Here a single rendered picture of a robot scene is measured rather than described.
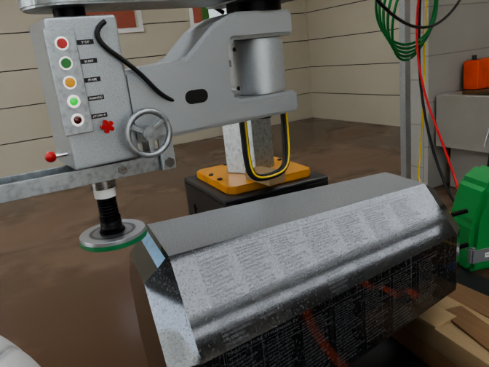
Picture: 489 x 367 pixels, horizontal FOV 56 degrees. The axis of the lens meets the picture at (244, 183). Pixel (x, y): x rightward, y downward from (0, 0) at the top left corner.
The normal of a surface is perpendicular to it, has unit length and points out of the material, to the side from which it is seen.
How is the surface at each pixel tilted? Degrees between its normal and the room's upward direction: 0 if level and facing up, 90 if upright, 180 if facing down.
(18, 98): 90
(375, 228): 45
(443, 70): 90
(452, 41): 90
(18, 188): 90
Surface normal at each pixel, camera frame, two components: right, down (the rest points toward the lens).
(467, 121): -0.86, 0.22
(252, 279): 0.23, -0.54
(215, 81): 0.56, 0.17
